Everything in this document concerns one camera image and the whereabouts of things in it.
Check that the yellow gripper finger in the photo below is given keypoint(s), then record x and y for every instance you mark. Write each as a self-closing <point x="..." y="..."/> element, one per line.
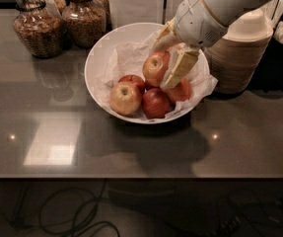
<point x="182" y="60"/>
<point x="166" y="38"/>

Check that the front left yellow-red apple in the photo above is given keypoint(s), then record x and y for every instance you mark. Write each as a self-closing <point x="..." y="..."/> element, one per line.
<point x="125" y="98"/>

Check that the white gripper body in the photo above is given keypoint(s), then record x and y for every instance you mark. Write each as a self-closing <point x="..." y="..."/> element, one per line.
<point x="194" y="23"/>

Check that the front centre dark red apple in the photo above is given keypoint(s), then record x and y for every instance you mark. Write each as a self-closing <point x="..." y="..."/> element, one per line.
<point x="156" y="104"/>

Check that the front paper bowl stack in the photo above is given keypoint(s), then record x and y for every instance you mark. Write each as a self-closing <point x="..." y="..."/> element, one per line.
<point x="233" y="59"/>

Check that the small hidden red apple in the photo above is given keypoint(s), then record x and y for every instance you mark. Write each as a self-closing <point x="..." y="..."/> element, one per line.
<point x="135" y="80"/>

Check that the right red apple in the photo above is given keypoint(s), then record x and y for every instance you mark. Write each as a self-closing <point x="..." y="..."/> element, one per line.
<point x="180" y="93"/>

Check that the right glass cereal jar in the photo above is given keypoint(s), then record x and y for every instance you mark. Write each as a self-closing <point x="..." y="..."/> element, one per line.
<point x="85" y="21"/>

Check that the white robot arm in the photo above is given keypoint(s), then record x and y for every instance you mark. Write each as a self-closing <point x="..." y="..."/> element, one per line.
<point x="228" y="11"/>

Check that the left glass granola jar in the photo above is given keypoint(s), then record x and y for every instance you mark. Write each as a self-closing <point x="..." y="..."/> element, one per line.
<point x="39" y="32"/>

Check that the white ceramic bowl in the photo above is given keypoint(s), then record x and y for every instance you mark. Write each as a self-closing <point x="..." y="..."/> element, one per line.
<point x="98" y="60"/>

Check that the red-yellow apple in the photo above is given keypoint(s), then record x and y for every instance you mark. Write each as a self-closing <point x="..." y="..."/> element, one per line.
<point x="155" y="67"/>

